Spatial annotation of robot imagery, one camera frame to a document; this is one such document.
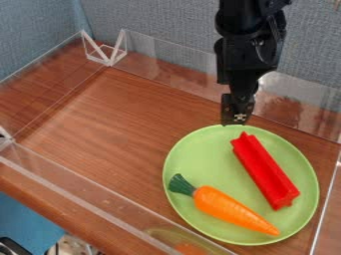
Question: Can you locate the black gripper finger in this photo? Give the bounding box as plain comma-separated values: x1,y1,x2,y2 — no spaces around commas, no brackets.
220,94,255,126

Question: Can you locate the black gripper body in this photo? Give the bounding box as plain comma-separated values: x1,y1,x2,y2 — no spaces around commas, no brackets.
213,10,286,97

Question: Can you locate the orange toy carrot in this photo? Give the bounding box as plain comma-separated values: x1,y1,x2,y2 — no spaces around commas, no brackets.
168,173,279,236

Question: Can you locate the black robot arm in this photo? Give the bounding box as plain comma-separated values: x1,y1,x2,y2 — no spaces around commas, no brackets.
213,0,291,126

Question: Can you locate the green round plate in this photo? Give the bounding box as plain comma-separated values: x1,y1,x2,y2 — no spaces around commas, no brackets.
163,125,319,246

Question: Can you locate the red plastic block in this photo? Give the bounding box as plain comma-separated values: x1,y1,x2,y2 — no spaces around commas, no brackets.
229,131,299,210

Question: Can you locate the clear acrylic back wall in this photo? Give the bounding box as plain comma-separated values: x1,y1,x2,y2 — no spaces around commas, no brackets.
125,31,341,143

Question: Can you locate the clear acrylic wall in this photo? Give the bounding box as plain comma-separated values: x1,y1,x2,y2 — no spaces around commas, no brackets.
0,140,236,255
125,31,341,143
0,32,101,136

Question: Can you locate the clear acrylic corner bracket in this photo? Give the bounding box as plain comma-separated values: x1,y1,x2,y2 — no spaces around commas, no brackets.
81,30,128,67

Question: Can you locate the clear acrylic left wall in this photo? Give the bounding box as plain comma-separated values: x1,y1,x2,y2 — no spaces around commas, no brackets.
0,32,101,136

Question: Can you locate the clear acrylic front wall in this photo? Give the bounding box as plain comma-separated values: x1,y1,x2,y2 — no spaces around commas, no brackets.
0,140,236,255

